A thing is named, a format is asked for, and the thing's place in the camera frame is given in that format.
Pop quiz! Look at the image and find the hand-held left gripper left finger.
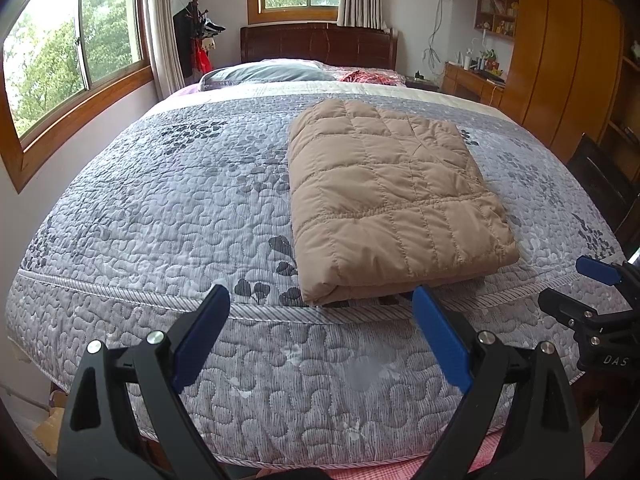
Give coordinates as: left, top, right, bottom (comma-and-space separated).
56, 284, 232, 480

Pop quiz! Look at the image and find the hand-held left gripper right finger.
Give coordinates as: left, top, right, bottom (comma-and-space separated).
411, 285, 585, 480

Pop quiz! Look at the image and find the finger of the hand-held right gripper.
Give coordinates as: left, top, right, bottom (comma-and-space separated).
575, 256, 626, 287
537, 287, 603, 333

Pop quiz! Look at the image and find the beige quilted jacket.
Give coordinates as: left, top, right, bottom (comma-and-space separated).
286, 99, 522, 307

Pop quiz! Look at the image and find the black chair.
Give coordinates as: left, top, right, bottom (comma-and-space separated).
566, 132, 636, 233

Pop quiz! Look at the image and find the grey leaf-print bedspread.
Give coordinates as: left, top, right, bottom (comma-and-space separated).
5, 80, 626, 471

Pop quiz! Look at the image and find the cardboard box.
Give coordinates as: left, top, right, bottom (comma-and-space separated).
30, 390, 71, 458

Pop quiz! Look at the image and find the wooden wardrobe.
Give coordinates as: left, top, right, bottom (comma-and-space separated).
455, 0, 640, 186

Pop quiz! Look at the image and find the wooden desk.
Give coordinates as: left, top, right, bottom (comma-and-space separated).
442, 61, 506, 108

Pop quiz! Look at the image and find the dark nightstand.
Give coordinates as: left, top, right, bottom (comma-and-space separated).
405, 75, 443, 92

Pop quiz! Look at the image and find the red plaid cloth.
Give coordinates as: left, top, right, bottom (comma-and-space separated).
340, 70, 398, 86

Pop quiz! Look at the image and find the grey pillow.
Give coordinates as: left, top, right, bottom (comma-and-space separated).
199, 62, 335, 92

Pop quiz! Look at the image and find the red bag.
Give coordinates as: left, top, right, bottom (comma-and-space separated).
192, 40, 213, 73

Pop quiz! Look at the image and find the black coat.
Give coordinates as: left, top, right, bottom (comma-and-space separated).
173, 7, 201, 86

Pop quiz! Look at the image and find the white curtain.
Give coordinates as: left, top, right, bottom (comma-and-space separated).
142, 0, 186, 101

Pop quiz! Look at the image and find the dark wooden headboard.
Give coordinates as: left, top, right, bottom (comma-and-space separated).
240, 24, 398, 70

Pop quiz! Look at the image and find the large wooden side window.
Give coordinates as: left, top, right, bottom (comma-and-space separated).
0, 0, 153, 193

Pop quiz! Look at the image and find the hanging wall cable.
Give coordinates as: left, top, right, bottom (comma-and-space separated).
422, 0, 456, 63

